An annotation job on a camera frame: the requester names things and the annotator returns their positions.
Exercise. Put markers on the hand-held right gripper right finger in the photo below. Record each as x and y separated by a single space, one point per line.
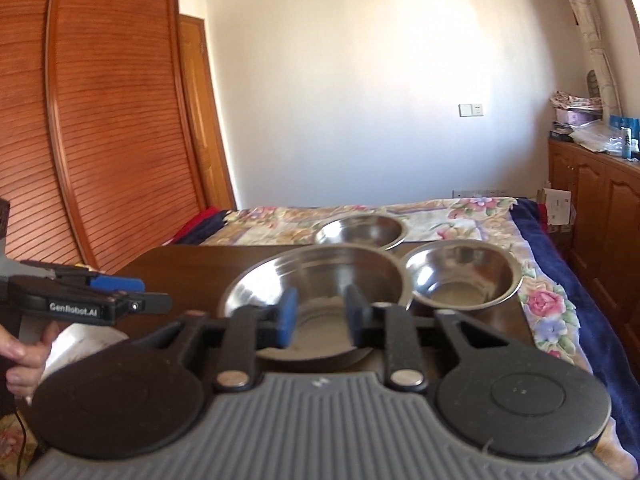
355 317

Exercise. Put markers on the small steel bowl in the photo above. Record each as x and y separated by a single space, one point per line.
360 232
465 275

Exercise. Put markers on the large steel bowl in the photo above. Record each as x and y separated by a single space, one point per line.
320 280

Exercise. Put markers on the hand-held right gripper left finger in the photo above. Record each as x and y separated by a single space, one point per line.
287 316

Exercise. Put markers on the grey oval object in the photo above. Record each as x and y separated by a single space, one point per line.
592 82

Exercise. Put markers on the floral cloth pile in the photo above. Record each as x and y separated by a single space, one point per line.
575 101

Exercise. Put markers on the wooden slatted wardrobe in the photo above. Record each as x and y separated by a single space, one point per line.
100 135

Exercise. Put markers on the red cloth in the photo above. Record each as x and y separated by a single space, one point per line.
197 225

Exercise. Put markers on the floral bedspread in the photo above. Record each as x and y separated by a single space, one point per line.
545 305

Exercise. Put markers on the person's left hand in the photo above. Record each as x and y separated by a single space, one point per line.
30 365

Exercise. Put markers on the white cardboard box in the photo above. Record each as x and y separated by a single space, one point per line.
557 207

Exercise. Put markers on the dark flat box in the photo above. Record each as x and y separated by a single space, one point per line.
561 132

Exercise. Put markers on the wall outlet strip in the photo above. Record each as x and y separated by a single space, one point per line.
475 192

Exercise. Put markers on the clear plastic bag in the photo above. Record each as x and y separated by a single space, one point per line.
595 137

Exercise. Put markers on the wooden door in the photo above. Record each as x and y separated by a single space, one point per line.
205 110

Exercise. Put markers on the patterned curtain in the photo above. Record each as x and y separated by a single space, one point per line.
590 25

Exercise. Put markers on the white wall switch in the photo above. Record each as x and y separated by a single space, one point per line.
471 109

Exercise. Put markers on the wooden cabinet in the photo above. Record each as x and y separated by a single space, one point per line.
595 200

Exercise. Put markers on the purple box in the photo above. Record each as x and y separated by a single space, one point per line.
575 117

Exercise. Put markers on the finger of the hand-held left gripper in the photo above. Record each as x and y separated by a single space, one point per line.
117 283
145 305

